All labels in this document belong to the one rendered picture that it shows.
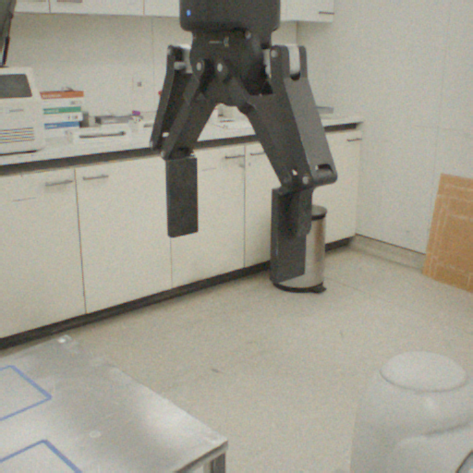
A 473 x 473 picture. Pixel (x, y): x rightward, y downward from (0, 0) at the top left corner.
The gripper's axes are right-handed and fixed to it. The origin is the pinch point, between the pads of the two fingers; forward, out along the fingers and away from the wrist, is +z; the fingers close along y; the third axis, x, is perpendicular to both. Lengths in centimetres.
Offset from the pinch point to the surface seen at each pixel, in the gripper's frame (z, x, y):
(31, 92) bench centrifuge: 4, -69, 221
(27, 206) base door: 53, -62, 219
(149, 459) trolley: 37.9, -4.6, 23.1
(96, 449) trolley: 37.9, -0.1, 29.4
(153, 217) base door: 70, -127, 219
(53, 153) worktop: 31, -75, 217
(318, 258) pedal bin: 100, -209, 180
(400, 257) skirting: 118, -289, 180
